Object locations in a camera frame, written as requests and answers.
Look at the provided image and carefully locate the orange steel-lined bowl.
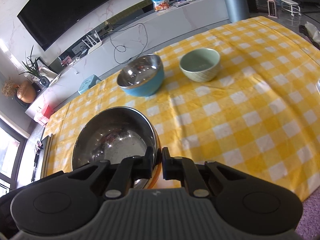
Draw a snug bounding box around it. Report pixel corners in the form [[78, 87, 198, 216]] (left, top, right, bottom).
[[72, 106, 161, 189]]

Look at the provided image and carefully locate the blue steel-lined bowl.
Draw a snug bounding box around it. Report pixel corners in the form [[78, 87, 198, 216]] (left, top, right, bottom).
[[117, 54, 164, 97]]

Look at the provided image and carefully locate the green ceramic bowl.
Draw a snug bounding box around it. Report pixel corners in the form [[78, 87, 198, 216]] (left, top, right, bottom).
[[179, 48, 221, 83]]

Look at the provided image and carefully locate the light blue plastic stool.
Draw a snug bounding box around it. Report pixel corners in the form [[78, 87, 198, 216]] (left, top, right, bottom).
[[78, 75, 101, 94]]

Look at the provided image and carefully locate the yellow checked tablecloth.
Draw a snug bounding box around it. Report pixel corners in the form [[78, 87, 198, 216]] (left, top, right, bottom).
[[45, 17, 319, 200]]

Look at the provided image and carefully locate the pink storage box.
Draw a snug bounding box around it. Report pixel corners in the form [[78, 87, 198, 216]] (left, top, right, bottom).
[[35, 105, 54, 125]]

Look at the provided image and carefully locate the white wifi router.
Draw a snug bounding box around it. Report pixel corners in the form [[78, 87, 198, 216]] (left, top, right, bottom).
[[82, 30, 103, 54]]

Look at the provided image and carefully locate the copper round vase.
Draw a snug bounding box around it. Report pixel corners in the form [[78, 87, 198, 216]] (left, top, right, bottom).
[[17, 80, 36, 103]]

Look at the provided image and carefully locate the white marble tv console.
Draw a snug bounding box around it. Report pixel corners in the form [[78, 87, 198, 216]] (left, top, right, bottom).
[[25, 0, 228, 118]]

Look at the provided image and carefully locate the green plant in glass vase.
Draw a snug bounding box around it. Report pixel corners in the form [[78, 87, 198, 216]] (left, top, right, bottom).
[[20, 47, 50, 88]]

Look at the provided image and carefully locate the grey metal trash bin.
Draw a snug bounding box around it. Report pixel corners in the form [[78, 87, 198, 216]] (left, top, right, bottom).
[[225, 0, 250, 23]]

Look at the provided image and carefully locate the white round stool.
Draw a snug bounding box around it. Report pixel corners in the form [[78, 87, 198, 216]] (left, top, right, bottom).
[[280, 0, 302, 17]]

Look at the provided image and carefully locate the black power cable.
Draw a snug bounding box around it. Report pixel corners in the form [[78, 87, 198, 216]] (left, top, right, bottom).
[[108, 23, 149, 65]]

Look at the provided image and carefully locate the black wall television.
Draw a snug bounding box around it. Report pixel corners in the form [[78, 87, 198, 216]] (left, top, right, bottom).
[[17, 0, 109, 50]]

